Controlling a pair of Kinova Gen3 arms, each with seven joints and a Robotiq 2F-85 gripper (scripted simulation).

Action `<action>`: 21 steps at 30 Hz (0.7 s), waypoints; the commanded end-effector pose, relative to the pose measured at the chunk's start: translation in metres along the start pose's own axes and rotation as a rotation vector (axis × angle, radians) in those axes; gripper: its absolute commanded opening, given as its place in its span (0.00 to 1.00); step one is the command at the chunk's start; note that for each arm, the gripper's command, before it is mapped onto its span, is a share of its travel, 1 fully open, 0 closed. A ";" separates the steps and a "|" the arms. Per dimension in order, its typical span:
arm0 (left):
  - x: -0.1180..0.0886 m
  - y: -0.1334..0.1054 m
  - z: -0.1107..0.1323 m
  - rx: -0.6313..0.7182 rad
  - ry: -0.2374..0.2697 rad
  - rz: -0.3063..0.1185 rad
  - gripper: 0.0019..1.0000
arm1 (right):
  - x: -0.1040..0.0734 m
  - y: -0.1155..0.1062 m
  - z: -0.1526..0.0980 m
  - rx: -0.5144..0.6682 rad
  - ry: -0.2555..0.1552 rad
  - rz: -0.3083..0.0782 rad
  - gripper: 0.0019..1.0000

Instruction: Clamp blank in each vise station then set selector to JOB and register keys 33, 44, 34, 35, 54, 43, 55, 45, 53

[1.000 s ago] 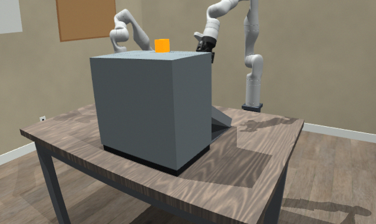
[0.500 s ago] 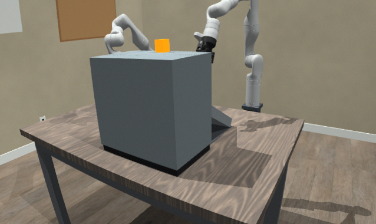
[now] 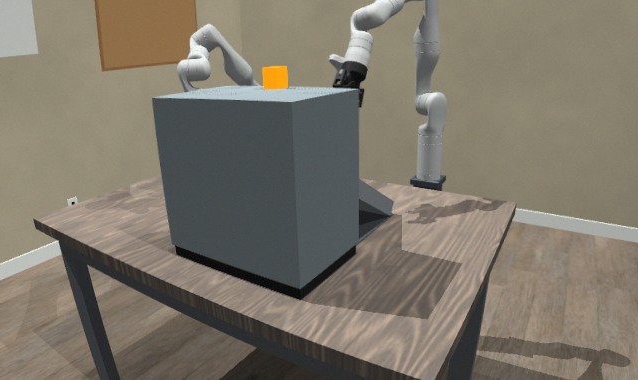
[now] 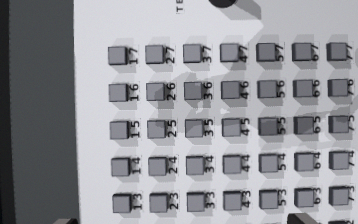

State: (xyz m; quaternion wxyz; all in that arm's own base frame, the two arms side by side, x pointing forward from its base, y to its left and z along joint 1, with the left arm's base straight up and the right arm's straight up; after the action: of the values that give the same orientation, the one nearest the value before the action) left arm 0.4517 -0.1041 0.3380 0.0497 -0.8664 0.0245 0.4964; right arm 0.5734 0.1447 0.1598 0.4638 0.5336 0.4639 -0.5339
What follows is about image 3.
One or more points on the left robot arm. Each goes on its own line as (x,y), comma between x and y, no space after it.
(427,52)

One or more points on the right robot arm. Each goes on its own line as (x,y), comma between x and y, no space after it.
(199,70)

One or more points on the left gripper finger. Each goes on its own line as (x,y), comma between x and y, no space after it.
(361,94)
(341,76)

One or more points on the grey metal cabinet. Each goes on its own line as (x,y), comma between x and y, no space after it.
(265,186)

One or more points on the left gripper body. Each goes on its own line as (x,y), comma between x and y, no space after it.
(355,72)

